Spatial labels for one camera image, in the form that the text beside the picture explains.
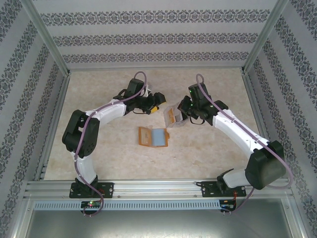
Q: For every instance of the clear plastic bag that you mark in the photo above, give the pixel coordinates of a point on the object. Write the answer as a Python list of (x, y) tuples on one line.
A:
[(175, 123)]

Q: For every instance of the pale blue-grey chip card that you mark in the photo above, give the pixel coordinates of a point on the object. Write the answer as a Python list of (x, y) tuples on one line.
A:
[(158, 137)]

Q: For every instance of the orange card holder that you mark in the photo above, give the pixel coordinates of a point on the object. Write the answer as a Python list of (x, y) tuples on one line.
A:
[(144, 136)]

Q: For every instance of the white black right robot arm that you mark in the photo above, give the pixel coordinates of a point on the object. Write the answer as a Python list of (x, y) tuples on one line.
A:
[(235, 129)]

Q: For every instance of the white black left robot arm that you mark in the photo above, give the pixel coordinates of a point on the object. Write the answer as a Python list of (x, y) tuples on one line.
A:
[(111, 111)]

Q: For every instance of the orange printed card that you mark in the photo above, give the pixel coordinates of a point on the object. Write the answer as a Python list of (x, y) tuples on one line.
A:
[(171, 116)]

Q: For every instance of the left controller board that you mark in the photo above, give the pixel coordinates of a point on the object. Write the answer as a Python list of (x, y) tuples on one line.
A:
[(90, 204)]

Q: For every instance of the controller board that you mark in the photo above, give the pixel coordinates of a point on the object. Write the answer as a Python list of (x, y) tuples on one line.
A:
[(90, 204), (227, 205)]

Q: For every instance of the right controller board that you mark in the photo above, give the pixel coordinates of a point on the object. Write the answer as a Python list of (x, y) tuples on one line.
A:
[(227, 205)]

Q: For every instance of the grey metal sheet panel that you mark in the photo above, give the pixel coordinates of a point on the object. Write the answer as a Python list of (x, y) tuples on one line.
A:
[(158, 225)]

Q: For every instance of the aluminium frame profile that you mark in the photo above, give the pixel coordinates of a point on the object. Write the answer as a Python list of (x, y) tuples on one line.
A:
[(58, 106), (297, 218), (22, 218), (263, 42), (260, 109), (48, 42)]

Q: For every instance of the aluminium mounting rail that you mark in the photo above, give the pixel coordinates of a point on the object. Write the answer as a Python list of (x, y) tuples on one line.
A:
[(158, 188)]

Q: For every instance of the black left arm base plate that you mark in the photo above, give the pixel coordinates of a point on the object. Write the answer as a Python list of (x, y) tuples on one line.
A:
[(109, 189)]

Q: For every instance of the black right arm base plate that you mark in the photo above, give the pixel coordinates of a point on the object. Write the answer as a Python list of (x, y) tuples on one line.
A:
[(208, 189)]

